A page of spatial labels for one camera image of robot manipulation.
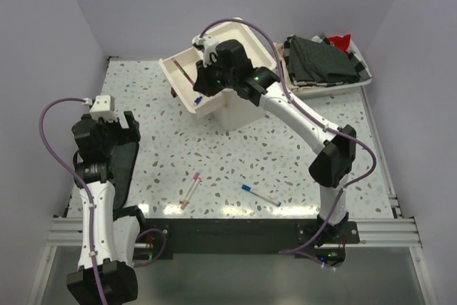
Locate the white tray of cloths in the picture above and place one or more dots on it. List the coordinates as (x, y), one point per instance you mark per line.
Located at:
(355, 57)

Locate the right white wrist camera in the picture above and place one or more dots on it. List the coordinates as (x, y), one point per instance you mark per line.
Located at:
(207, 45)

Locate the aluminium rail frame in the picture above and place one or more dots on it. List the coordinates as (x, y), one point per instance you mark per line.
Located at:
(375, 258)

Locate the cream top drawer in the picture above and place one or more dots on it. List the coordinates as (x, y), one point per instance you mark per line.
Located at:
(183, 89)

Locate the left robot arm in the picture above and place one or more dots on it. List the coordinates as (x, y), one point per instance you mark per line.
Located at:
(104, 164)

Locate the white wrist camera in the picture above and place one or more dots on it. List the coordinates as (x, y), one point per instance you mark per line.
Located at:
(207, 45)
(103, 107)

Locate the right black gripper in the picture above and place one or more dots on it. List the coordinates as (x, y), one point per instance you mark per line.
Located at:
(202, 84)

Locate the dark green folded cloth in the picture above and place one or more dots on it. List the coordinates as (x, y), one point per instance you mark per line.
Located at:
(312, 62)

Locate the red cloth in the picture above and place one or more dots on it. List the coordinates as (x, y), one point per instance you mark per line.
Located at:
(341, 42)

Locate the short blue marker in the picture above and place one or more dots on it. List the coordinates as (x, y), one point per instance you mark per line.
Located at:
(198, 100)

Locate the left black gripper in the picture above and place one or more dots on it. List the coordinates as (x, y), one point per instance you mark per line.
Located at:
(128, 135)

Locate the black mat with blue trim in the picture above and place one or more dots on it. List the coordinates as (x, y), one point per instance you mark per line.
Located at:
(121, 168)

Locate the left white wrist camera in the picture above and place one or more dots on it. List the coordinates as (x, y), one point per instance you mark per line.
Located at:
(103, 107)

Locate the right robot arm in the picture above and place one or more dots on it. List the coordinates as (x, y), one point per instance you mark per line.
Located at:
(334, 146)

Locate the dark red pen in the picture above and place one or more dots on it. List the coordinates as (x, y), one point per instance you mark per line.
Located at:
(183, 71)

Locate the long blue marker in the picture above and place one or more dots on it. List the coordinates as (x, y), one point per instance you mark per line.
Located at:
(260, 195)

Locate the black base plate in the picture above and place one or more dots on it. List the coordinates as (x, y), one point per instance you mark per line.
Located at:
(229, 236)

